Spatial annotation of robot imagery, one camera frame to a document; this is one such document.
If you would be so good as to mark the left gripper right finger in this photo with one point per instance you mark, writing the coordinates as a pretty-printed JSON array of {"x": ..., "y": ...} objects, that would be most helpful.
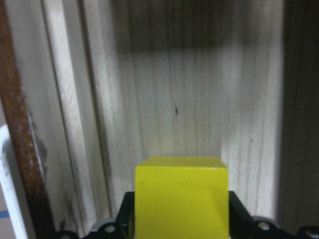
[{"x": 240, "y": 221}]

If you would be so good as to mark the wooden drawer with white handle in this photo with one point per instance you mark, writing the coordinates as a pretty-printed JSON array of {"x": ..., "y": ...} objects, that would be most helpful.
[{"x": 91, "y": 88}]

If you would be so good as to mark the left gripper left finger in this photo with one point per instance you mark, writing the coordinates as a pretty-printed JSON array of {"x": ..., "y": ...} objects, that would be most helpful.
[{"x": 125, "y": 220}]

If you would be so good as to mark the yellow block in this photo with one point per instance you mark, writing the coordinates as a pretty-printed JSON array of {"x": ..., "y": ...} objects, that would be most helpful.
[{"x": 181, "y": 198}]

